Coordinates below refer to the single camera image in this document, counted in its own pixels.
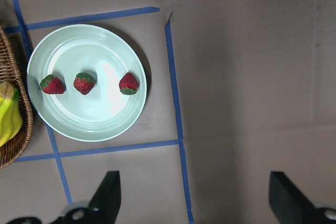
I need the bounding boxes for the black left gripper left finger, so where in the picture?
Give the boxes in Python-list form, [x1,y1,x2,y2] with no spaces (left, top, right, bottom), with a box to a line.
[7,170,122,224]

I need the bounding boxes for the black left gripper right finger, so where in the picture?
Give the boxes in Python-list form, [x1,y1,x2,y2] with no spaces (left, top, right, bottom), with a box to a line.
[268,171,335,224]

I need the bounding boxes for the red strawberry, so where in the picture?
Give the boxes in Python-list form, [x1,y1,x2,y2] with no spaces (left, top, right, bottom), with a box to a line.
[39,74,66,94]
[73,72,96,95]
[119,72,139,95]

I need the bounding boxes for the light green plate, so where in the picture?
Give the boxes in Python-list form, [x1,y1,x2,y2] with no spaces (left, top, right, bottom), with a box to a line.
[27,24,147,142]

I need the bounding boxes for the yellow banana bunch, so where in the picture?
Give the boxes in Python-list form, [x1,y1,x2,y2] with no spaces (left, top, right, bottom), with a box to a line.
[1,80,23,146]

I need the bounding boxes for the brown paper table cover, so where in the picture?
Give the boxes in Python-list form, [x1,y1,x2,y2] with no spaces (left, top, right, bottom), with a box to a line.
[1,0,335,223]

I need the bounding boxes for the brown wicker basket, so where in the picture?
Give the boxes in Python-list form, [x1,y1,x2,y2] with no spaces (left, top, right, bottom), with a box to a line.
[1,27,33,168]

